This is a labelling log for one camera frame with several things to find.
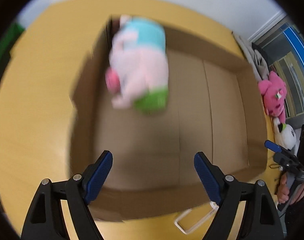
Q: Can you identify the pink blue green plush toy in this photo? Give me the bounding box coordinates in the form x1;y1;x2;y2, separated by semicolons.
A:
105;15;169;112

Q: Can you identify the pink plush bear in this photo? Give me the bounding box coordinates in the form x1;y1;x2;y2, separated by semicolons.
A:
258;71;287;124

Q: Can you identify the clear white phone case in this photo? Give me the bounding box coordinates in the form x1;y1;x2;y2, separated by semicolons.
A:
174;202;218;235

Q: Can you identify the brown cardboard box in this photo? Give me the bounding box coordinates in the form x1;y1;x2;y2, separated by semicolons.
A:
70;21;267;222

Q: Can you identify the green cabinet top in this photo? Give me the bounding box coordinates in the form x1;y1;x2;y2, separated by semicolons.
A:
0;21;26;75

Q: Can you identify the grey cloth pouch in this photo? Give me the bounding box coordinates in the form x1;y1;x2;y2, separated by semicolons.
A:
232;32;269;82

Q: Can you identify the person's right hand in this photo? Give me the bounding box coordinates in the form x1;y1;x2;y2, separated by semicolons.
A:
276;173;289;204

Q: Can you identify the white panda plush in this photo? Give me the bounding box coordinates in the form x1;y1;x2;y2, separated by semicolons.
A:
273;117;296;151

